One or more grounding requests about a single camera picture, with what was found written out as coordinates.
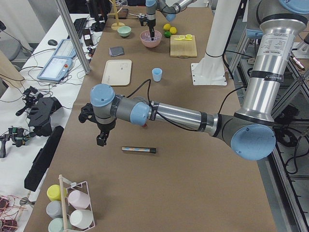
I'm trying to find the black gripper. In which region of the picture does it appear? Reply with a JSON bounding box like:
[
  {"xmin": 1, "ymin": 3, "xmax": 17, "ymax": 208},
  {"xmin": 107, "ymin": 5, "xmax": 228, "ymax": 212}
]
[
  {"xmin": 148, "ymin": 24, "xmax": 155, "ymax": 41},
  {"xmin": 96, "ymin": 119, "xmax": 116, "ymax": 146}
]

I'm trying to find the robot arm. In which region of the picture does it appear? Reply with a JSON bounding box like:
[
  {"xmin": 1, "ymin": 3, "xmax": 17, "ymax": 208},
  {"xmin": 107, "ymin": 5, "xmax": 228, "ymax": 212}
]
[
  {"xmin": 145, "ymin": 0, "xmax": 196, "ymax": 41},
  {"xmin": 90, "ymin": 0, "xmax": 309, "ymax": 160}
]

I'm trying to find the pink bowl of ice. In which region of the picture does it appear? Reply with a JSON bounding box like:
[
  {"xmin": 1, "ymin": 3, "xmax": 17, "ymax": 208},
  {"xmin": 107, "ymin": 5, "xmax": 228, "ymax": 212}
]
[{"xmin": 140, "ymin": 30, "xmax": 162, "ymax": 48}]

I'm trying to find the light blue plastic cup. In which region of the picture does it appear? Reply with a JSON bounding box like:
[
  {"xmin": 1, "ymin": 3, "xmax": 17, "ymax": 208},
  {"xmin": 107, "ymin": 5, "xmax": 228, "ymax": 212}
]
[{"xmin": 152, "ymin": 68, "xmax": 163, "ymax": 82}]

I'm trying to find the wooden cup stand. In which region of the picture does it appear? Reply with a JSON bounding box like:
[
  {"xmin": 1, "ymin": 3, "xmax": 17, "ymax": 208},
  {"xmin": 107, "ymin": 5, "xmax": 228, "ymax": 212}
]
[{"xmin": 108, "ymin": 0, "xmax": 125, "ymax": 31}]

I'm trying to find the pink cup in rack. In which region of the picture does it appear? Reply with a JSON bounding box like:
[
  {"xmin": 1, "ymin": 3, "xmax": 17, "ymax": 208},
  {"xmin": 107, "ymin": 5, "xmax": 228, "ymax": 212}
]
[{"xmin": 68, "ymin": 190, "xmax": 90, "ymax": 209}]

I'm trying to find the yellow cup in rack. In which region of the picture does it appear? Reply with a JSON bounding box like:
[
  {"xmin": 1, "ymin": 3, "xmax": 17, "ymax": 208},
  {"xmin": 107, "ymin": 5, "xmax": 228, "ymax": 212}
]
[{"xmin": 46, "ymin": 184, "xmax": 61, "ymax": 201}]

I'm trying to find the white cup in rack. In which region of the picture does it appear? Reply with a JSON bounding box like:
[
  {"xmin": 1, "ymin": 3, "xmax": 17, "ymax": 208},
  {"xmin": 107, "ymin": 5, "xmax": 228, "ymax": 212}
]
[{"xmin": 70, "ymin": 209, "xmax": 93, "ymax": 229}]

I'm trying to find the grey cup in rack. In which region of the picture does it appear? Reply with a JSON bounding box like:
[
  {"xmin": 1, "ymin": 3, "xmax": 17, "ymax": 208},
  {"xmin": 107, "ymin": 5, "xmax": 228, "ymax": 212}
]
[{"xmin": 46, "ymin": 201, "xmax": 63, "ymax": 219}]

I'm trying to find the mint cup in rack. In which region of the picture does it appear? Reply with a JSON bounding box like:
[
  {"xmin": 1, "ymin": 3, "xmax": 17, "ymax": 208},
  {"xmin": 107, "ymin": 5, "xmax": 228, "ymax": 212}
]
[{"xmin": 48, "ymin": 218, "xmax": 64, "ymax": 232}]

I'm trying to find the green lime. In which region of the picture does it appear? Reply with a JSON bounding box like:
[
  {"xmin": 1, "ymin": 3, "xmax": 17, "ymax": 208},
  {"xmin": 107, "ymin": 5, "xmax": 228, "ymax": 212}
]
[{"xmin": 164, "ymin": 31, "xmax": 171, "ymax": 38}]

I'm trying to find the upper yellow lemon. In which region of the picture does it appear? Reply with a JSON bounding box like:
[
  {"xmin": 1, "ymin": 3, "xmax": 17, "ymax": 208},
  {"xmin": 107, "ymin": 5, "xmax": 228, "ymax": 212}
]
[{"xmin": 163, "ymin": 23, "xmax": 171, "ymax": 31}]

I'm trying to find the yellow lemon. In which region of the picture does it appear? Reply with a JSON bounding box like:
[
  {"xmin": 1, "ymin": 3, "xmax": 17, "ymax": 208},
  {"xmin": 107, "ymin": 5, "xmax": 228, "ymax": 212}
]
[
  {"xmin": 169, "ymin": 27, "xmax": 177, "ymax": 35},
  {"xmin": 163, "ymin": 23, "xmax": 171, "ymax": 31}
]

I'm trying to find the lower yellow lemon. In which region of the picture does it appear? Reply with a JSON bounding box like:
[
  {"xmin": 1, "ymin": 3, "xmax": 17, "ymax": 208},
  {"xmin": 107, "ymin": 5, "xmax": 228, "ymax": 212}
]
[{"xmin": 169, "ymin": 27, "xmax": 177, "ymax": 35}]

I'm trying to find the mint green bowl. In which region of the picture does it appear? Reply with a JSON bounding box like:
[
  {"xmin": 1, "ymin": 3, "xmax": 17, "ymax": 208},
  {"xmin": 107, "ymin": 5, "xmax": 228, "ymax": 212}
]
[{"xmin": 117, "ymin": 26, "xmax": 132, "ymax": 38}]

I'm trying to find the bamboo cutting board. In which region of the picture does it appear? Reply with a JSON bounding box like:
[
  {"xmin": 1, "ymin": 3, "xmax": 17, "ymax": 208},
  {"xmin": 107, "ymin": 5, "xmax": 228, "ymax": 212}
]
[{"xmin": 170, "ymin": 35, "xmax": 197, "ymax": 58}]

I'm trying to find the lower lemon slice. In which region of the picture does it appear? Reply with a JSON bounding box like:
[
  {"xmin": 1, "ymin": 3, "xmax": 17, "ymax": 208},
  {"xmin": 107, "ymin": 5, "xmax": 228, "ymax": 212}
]
[{"xmin": 185, "ymin": 34, "xmax": 193, "ymax": 41}]

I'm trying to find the grey folded cloth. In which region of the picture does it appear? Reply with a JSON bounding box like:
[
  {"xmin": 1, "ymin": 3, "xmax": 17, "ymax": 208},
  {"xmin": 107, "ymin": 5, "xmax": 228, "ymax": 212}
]
[{"xmin": 109, "ymin": 46, "xmax": 125, "ymax": 57}]

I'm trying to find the cream rabbit tray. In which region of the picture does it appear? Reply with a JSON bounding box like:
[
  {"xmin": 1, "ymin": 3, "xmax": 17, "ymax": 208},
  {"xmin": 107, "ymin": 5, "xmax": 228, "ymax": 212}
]
[{"xmin": 101, "ymin": 59, "xmax": 132, "ymax": 86}]

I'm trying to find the steel muddler black tip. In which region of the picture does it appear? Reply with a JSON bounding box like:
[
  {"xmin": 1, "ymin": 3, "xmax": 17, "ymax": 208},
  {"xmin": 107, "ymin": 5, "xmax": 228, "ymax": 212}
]
[{"xmin": 121, "ymin": 146, "xmax": 156, "ymax": 154}]

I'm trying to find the long black box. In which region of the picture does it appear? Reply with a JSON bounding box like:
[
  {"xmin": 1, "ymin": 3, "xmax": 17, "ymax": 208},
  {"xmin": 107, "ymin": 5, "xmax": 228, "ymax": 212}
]
[{"xmin": 24, "ymin": 126, "xmax": 64, "ymax": 192}]

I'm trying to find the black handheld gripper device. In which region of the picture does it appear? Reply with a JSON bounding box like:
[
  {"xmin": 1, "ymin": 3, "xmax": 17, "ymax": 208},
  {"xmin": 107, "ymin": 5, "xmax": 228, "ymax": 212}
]
[{"xmin": 15, "ymin": 86, "xmax": 62, "ymax": 136}]

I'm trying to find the black keyboard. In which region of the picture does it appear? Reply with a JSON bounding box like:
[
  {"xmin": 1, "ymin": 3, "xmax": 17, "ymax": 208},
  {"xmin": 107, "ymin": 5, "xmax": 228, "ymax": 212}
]
[{"xmin": 73, "ymin": 18, "xmax": 88, "ymax": 39}]

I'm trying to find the teach pendant near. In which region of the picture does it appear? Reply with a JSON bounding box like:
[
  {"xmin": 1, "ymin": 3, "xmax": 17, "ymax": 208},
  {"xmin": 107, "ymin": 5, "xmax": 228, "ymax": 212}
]
[{"xmin": 37, "ymin": 57, "xmax": 72, "ymax": 82}]

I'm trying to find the teach pendant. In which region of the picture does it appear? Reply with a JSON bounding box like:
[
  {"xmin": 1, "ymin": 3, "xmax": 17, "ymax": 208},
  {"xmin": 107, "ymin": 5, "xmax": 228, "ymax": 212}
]
[
  {"xmin": 37, "ymin": 57, "xmax": 72, "ymax": 82},
  {"xmin": 53, "ymin": 39, "xmax": 76, "ymax": 58}
]

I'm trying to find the teach pendant far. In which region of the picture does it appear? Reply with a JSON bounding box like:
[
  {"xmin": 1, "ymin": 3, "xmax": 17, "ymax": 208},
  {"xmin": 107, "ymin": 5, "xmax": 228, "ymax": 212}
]
[{"xmin": 53, "ymin": 39, "xmax": 76, "ymax": 58}]

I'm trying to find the computer mouse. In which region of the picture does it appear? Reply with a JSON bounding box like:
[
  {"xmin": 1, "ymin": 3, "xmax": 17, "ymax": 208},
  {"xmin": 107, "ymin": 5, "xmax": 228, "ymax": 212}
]
[{"xmin": 47, "ymin": 39, "xmax": 58, "ymax": 46}]

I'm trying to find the steel jigger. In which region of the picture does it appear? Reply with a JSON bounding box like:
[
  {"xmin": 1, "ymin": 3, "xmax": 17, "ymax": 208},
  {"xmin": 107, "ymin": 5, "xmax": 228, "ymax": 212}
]
[{"xmin": 19, "ymin": 197, "xmax": 35, "ymax": 207}]

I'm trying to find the white wire cup rack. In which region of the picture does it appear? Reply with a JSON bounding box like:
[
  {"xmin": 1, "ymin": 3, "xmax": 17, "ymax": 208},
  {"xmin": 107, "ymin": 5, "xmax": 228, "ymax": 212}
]
[{"xmin": 58, "ymin": 174, "xmax": 96, "ymax": 232}]

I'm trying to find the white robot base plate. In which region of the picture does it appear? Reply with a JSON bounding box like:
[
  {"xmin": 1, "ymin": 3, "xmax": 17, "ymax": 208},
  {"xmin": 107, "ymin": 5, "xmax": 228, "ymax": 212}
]
[{"xmin": 191, "ymin": 62, "xmax": 227, "ymax": 86}]

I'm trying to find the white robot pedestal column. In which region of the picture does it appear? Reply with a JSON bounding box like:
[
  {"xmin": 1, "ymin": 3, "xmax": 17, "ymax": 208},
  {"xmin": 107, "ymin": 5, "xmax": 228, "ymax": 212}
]
[{"xmin": 205, "ymin": 0, "xmax": 247, "ymax": 64}]

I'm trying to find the aluminium frame post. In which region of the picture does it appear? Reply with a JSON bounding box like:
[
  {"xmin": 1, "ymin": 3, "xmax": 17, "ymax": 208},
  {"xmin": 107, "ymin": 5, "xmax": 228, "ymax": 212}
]
[{"xmin": 55, "ymin": 0, "xmax": 91, "ymax": 74}]

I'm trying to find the copper wire bottle rack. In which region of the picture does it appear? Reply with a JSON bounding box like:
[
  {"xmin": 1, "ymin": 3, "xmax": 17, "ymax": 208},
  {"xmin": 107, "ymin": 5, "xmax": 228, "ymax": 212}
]
[{"xmin": 0, "ymin": 195, "xmax": 25, "ymax": 232}]

